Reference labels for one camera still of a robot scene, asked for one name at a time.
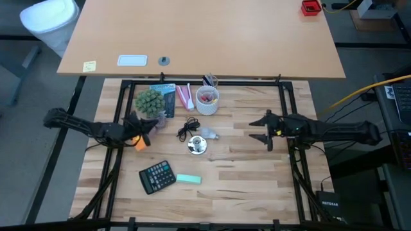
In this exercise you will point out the yellow sticky note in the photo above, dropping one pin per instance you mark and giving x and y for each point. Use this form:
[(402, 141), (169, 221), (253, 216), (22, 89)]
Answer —
[(89, 66)]

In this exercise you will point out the brown cardboard sheet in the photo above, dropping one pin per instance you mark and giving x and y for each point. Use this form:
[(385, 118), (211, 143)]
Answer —
[(366, 25)]

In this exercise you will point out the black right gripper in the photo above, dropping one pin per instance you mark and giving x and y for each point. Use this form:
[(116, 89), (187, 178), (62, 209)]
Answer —
[(277, 126)]

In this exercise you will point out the mint green stapler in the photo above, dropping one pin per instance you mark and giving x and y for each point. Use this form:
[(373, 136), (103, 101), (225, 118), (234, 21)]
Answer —
[(188, 178)]

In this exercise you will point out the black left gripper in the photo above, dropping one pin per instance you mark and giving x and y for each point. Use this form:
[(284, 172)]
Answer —
[(131, 126)]

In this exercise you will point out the grey box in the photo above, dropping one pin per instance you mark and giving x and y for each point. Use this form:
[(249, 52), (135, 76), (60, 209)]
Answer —
[(375, 11)]

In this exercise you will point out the green succulent plant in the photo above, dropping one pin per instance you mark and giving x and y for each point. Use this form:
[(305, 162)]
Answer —
[(149, 102)]

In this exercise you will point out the white frosted lightbulb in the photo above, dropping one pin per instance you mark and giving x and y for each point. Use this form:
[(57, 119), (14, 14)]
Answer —
[(207, 132)]

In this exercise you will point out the black keyboard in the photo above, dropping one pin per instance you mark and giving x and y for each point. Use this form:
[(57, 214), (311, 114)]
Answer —
[(403, 150), (403, 102)]

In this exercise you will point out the black aluminium table frame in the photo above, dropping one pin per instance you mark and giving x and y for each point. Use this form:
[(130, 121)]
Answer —
[(144, 82)]

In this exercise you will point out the orange sticky note pad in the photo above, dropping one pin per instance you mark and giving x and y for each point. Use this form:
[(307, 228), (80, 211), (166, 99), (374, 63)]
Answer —
[(138, 145)]

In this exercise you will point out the chrome lamp socket base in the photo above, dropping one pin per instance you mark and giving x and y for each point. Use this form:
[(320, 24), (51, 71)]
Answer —
[(197, 145)]

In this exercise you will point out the red marker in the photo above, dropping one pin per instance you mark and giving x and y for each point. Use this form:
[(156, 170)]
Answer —
[(205, 97)]

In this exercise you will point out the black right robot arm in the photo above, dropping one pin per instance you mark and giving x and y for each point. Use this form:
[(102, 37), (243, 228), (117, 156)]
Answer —
[(337, 130)]

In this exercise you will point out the white sticker label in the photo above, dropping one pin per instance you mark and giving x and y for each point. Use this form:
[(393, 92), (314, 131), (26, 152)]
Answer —
[(390, 92)]

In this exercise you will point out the black desk calculator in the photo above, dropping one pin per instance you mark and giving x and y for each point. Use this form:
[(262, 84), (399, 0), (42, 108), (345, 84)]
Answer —
[(157, 177)]

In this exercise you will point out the pink stapler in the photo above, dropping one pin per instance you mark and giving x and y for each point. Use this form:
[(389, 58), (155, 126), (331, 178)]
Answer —
[(185, 97)]

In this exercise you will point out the white rectangular card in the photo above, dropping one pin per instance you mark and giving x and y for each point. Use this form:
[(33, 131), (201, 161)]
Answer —
[(132, 60)]

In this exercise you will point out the white trash bin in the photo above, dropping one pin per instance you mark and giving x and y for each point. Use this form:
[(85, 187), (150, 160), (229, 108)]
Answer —
[(48, 22)]

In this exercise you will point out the black Netgear network switch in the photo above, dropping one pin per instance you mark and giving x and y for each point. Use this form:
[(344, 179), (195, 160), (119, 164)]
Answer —
[(330, 205)]

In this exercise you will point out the red plastic box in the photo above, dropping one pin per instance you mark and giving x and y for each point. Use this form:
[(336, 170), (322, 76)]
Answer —
[(311, 7)]

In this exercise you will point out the light wood desk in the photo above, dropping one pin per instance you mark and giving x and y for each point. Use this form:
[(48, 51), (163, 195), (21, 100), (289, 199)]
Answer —
[(208, 32)]

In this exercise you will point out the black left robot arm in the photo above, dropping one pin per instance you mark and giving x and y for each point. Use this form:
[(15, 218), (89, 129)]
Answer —
[(80, 123)]

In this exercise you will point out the clear glass pen holder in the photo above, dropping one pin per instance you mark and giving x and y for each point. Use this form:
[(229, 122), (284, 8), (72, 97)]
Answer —
[(211, 81)]

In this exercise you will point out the white ribbed pen cup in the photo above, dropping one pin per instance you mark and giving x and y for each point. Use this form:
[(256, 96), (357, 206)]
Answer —
[(207, 109)]

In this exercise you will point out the blue and black book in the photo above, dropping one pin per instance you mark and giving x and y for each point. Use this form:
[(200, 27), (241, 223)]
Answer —
[(169, 96)]

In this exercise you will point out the yellow marker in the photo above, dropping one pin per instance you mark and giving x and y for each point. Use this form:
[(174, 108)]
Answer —
[(214, 101)]

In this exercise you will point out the pink speckled plant pot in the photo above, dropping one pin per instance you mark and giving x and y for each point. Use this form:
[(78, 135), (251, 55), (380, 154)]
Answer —
[(161, 121)]

